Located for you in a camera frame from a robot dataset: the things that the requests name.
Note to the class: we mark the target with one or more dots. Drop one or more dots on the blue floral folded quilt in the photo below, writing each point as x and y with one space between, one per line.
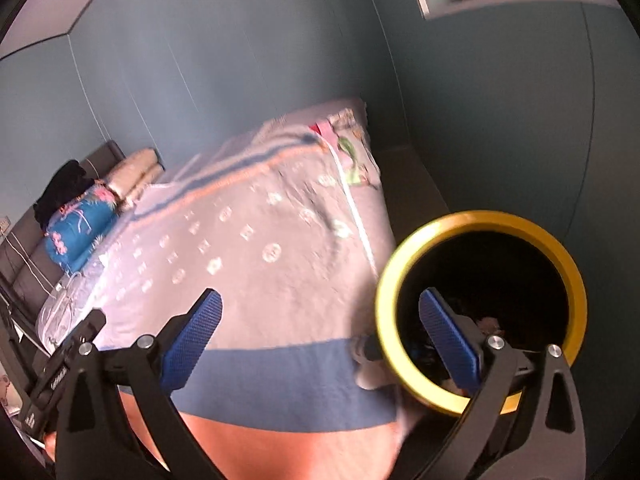
77 230

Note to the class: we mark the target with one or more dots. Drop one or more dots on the grey flower printed blanket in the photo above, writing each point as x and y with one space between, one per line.
280 280

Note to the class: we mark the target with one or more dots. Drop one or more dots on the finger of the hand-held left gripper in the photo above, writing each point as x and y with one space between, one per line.
90 330

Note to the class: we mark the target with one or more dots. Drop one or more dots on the black clothing pile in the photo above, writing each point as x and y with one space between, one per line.
60 195

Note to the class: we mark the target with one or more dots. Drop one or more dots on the grey padded headboard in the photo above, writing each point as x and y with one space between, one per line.
22 260

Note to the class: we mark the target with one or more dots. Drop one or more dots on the black bin with yellow rim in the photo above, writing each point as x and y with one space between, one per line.
480 221

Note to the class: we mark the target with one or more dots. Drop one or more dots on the beige printed pillow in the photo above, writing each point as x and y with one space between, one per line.
147 182
132 167

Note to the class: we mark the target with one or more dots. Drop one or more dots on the bedside wall socket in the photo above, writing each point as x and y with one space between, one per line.
4 224

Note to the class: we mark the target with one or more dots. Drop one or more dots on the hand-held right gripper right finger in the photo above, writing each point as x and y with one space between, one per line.
450 345

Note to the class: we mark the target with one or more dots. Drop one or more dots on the pink green folded garment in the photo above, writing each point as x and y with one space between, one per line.
355 155

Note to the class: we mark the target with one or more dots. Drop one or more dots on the striped bed sheet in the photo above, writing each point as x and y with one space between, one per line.
70 305

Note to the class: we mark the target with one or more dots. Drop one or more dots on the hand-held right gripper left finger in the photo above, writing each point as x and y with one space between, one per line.
192 340

